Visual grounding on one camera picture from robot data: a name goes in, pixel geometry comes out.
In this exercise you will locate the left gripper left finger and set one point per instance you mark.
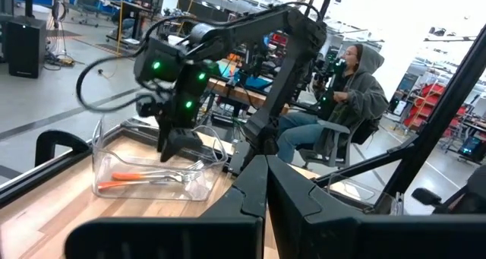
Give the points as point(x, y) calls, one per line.
point(171, 240)

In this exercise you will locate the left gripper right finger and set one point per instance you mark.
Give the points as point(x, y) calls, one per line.
point(341, 240)

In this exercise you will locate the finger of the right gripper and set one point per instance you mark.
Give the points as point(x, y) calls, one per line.
point(182, 141)
point(163, 135)

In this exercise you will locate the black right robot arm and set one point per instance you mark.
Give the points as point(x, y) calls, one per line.
point(296, 61)

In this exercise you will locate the black neighbouring robot arm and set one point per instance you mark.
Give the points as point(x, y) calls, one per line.
point(455, 202)

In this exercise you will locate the silver fork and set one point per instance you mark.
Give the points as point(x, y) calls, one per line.
point(195, 165)

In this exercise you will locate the black C clamp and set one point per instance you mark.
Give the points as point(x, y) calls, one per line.
point(57, 137)

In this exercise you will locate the black backpack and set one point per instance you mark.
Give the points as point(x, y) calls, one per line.
point(366, 130)

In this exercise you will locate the person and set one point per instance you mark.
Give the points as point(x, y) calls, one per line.
point(360, 95)

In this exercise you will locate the blue lit computer case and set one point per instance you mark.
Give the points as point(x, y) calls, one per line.
point(471, 147)

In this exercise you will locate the black computer tower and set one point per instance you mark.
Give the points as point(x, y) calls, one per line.
point(26, 46)

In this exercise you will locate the red storage rack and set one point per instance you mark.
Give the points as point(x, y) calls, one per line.
point(429, 99)

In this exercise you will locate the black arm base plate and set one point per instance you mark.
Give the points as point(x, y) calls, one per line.
point(239, 156)

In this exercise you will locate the black aluminium table frame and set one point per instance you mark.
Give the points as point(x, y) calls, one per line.
point(436, 118)

